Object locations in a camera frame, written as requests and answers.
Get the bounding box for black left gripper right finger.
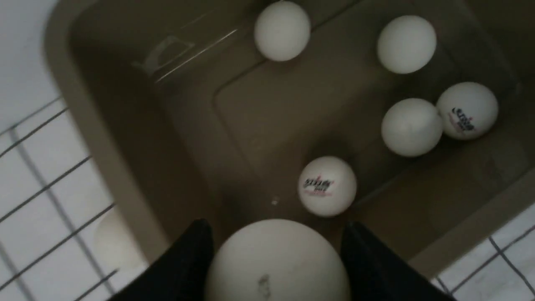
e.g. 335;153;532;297
341;222;454;301

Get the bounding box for olive plastic storage bin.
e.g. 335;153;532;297
44;0;534;278

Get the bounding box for white ping-pong ball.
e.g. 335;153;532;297
203;219;352;301
94;208;145;269
297;156;357;217
381;98;443;157
254;0;311;61
436;82;499;140
377;15;437;74

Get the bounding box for white black-grid tablecloth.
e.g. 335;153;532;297
0;0;535;301

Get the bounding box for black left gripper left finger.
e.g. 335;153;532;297
110;219;214;301

